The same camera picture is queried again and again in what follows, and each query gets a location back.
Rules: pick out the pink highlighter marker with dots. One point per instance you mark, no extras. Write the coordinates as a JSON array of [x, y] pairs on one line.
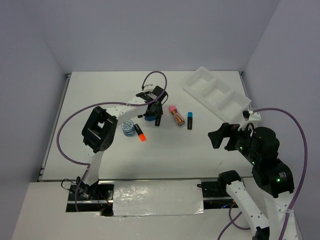
[[157, 121]]

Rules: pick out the white three-compartment tray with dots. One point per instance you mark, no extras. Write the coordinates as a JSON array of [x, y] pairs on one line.
[[215, 94]]

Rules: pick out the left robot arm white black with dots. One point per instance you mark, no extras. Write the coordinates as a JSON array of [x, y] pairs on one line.
[[100, 128]]

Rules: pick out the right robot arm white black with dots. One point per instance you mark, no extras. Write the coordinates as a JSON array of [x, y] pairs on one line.
[[274, 178]]

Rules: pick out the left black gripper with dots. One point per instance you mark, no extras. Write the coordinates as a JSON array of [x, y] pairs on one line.
[[158, 111]]

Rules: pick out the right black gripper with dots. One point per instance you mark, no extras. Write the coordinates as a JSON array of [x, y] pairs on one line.
[[225, 129]]

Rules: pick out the orange highlighter marker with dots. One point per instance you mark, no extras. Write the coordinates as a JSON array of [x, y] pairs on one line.
[[140, 133]]

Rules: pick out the blue slime jar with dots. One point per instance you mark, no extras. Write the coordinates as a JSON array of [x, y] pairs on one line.
[[128, 128], [150, 118]]

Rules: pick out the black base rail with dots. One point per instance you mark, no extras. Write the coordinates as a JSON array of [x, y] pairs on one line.
[[102, 201]]

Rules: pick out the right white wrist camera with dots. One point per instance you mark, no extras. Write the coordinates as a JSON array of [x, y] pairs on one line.
[[251, 118]]

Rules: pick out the pink-capped tube of pens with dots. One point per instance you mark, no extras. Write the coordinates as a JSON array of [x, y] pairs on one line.
[[176, 115]]

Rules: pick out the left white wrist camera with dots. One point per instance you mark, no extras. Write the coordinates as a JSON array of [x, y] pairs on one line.
[[147, 88]]

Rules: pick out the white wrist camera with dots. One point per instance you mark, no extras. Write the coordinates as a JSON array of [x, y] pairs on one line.
[[147, 88], [251, 118]]

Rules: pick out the silver foil sheet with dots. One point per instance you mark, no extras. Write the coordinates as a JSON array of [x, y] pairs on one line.
[[157, 198]]

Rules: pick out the blue highlighter marker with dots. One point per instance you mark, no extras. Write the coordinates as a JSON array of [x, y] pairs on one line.
[[189, 120]]

